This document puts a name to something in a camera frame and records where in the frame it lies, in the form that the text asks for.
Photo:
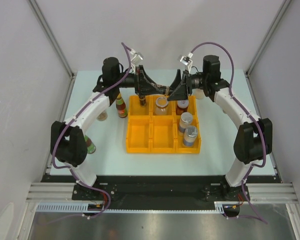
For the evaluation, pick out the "blue-label pearl jar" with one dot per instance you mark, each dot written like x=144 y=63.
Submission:
x=185 y=121
x=190 y=135

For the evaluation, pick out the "tall red sauce bottle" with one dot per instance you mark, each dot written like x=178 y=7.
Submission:
x=121 y=106

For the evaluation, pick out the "small black-lid spice jar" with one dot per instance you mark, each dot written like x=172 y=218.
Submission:
x=142 y=100

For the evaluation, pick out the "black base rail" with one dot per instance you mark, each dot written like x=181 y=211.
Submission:
x=152 y=191

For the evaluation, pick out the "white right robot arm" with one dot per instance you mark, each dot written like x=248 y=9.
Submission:
x=253 y=141

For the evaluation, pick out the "green-label sauce bottle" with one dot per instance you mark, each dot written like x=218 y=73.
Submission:
x=91 y=148

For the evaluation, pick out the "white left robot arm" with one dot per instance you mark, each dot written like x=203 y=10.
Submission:
x=67 y=138

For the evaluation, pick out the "white slotted cable duct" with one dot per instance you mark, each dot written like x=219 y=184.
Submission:
x=93 y=208

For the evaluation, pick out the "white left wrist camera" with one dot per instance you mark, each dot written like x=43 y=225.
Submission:
x=136 y=58

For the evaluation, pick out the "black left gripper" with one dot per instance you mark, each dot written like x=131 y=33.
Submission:
x=143 y=84

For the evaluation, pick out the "black-cap squeeze bottle right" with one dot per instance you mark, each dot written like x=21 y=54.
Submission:
x=199 y=94

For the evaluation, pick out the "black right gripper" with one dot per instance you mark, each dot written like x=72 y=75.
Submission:
x=181 y=92

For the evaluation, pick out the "yellow six-compartment tray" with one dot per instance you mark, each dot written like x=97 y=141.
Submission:
x=148 y=133

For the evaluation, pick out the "black-cap spice bottle left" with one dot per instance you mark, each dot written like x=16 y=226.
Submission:
x=103 y=116

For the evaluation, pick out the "dark spice shaker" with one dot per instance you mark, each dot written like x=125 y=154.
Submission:
x=162 y=89

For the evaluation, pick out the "clear flask-shaped glass jar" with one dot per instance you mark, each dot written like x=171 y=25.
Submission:
x=161 y=106

